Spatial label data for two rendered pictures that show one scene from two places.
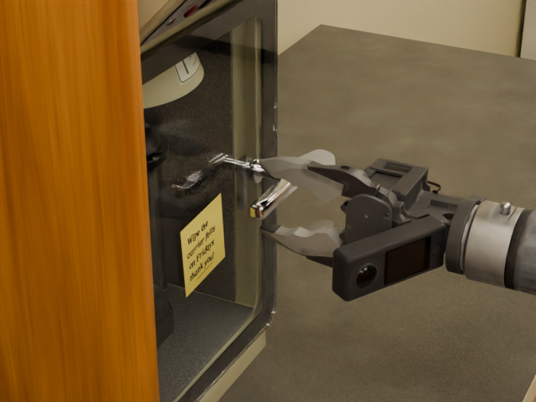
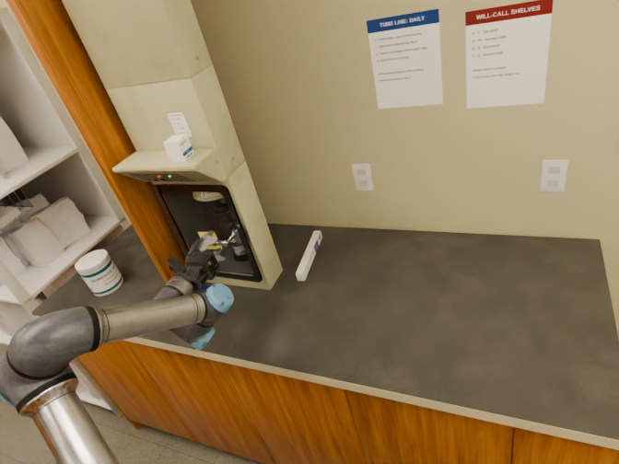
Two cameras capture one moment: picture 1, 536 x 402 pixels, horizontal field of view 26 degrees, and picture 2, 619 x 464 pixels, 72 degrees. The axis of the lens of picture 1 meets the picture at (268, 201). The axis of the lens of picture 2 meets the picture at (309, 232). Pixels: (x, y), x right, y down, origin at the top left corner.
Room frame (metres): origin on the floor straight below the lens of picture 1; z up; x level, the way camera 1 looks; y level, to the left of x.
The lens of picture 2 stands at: (1.41, -1.16, 1.94)
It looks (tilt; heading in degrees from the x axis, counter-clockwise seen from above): 34 degrees down; 94
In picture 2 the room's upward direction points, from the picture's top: 15 degrees counter-clockwise
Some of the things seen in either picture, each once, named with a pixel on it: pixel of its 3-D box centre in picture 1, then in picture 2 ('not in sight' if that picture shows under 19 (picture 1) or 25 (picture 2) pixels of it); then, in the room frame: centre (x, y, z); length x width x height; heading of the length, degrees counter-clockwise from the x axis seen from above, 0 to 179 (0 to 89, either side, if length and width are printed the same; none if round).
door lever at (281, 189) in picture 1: (263, 189); (220, 239); (1.03, 0.00, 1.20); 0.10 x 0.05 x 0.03; 152
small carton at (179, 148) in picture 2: not in sight; (179, 148); (1.02, -0.01, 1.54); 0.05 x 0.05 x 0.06; 67
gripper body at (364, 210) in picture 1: (411, 219); (196, 270); (0.96, -0.14, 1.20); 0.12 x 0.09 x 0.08; 63
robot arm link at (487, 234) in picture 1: (492, 239); (179, 287); (0.92, -0.21, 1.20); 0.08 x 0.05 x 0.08; 153
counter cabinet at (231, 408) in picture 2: not in sight; (310, 361); (1.17, 0.05, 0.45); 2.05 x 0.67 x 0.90; 153
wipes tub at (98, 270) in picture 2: not in sight; (99, 272); (0.41, 0.26, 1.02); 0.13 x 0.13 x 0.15
